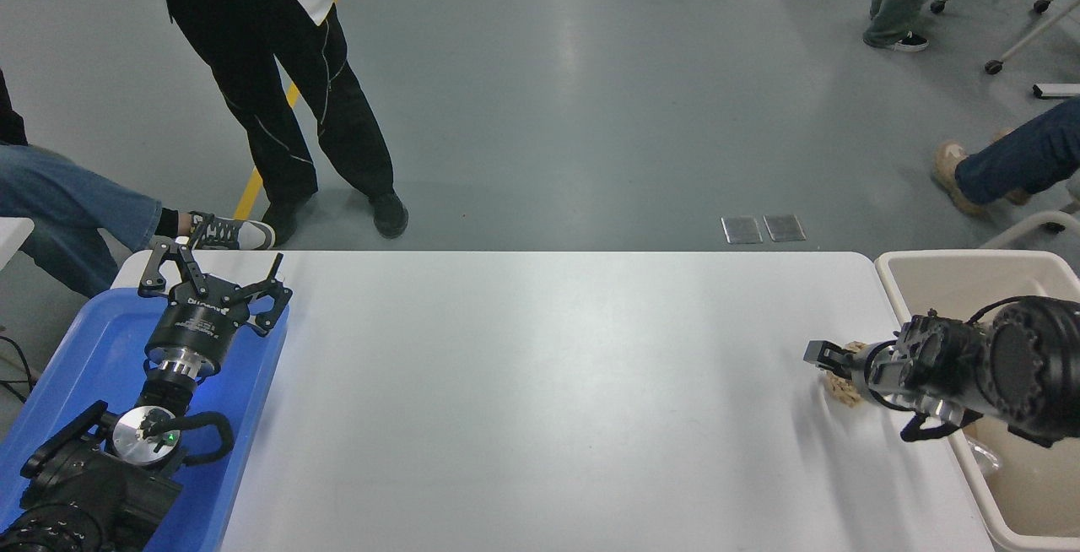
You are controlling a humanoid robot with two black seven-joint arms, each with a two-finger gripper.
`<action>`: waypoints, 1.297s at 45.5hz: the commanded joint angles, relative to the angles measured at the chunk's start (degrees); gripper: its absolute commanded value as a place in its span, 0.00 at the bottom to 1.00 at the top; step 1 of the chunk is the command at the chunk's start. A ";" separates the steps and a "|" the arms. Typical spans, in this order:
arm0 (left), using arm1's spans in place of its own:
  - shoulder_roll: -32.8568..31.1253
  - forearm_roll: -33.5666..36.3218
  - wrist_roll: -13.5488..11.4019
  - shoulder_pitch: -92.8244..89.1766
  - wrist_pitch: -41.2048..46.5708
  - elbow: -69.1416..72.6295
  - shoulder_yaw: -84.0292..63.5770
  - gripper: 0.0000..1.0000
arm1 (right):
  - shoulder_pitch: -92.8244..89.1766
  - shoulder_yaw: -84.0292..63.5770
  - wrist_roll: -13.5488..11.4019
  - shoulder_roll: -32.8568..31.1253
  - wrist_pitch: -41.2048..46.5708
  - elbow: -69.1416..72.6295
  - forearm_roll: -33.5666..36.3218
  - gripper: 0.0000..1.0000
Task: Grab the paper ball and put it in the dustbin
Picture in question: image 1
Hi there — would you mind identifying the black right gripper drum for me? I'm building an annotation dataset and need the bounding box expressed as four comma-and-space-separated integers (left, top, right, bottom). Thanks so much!
869, 334, 912, 405

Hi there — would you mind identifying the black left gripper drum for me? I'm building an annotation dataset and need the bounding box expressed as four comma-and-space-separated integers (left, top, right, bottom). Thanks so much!
145, 276, 254, 365

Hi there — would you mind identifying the tan paper ball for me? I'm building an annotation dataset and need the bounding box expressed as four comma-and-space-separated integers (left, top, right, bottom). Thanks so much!
823, 339, 870, 409

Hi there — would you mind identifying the large pale plastic bin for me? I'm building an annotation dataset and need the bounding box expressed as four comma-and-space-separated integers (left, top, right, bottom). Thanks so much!
874, 250, 1080, 551

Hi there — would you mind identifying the blue plastic tray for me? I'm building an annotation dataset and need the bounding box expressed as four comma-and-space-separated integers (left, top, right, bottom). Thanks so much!
0, 286, 290, 552

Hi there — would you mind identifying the clear plastic cup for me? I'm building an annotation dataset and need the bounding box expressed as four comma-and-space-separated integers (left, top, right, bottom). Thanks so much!
966, 438, 1002, 477

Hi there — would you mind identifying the silver floor plate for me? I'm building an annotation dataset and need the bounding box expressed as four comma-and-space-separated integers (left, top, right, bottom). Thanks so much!
721, 216, 764, 245
764, 214, 807, 243

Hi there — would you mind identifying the seated person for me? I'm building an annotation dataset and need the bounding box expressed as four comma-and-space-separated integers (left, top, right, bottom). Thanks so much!
0, 69, 277, 298

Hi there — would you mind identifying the small white table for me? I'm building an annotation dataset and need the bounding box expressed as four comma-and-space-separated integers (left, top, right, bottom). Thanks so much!
0, 217, 35, 270

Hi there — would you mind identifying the standing person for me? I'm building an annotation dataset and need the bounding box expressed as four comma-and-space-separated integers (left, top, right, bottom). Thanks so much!
135, 0, 410, 247

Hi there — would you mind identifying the person with tan shoes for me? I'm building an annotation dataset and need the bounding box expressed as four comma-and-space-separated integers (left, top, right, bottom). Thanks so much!
932, 96, 1080, 217

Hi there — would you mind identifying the grey wheeled chair base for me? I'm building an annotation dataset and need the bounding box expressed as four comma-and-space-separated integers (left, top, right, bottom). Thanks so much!
931, 0, 1080, 76

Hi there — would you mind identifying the black floor cable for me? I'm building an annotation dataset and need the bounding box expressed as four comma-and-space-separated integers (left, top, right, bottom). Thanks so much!
0, 334, 39, 405

